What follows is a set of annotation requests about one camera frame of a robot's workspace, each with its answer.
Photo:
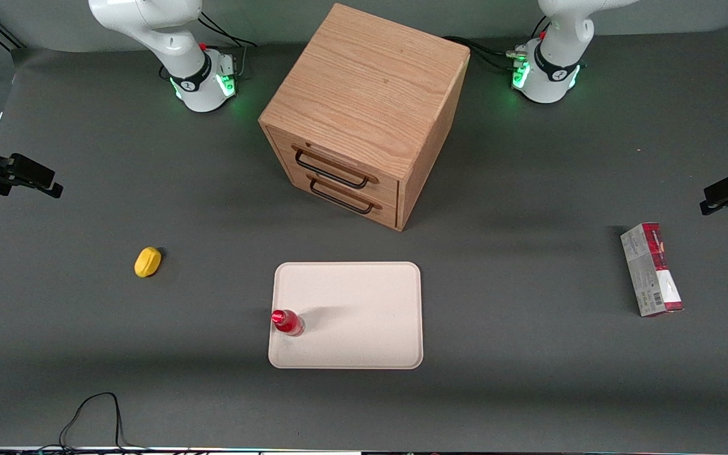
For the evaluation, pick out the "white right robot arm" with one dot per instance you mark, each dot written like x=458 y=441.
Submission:
x=193 y=76

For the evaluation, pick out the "cream plastic tray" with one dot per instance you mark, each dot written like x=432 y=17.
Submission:
x=364 y=316

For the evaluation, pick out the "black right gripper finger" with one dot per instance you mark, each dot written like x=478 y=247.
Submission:
x=32 y=174

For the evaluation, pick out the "grey table mat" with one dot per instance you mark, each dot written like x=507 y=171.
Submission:
x=528 y=379

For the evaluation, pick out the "wooden two-drawer cabinet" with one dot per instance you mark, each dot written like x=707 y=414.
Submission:
x=364 y=82

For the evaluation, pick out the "red coke bottle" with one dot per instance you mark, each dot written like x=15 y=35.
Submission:
x=288 y=323

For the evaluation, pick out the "wooden drawer front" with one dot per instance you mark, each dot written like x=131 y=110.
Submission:
x=339 y=161
x=364 y=212

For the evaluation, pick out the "yellow toy lemon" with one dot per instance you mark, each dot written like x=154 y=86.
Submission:
x=147 y=262

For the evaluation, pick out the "red tartan cardboard box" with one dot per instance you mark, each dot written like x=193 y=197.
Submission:
x=653 y=272

